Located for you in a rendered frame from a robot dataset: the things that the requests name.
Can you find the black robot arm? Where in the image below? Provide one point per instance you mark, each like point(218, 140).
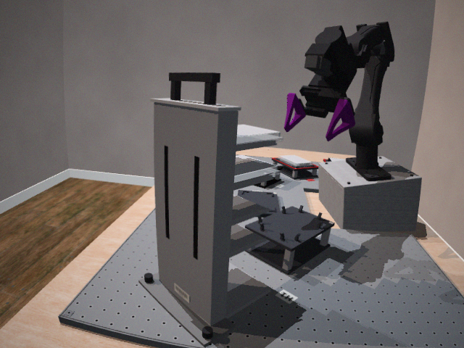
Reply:
point(321, 58)

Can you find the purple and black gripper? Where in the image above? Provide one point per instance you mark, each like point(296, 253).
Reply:
point(335, 101)

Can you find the white multi-well plate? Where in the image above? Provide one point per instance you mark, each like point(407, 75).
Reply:
point(247, 133)

